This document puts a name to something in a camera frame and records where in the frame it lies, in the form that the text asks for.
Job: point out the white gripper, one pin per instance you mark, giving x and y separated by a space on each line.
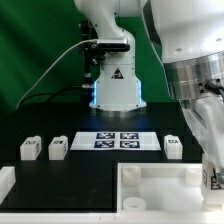
205 118

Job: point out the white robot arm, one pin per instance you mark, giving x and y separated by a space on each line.
186 40

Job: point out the white square tabletop part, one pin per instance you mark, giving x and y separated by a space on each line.
162 187

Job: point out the white fiducial marker sheet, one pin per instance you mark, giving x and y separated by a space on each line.
116 141

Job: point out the black camera on stand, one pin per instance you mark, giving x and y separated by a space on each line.
87 50

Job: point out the white L-shaped obstacle wall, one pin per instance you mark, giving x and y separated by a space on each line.
60 194

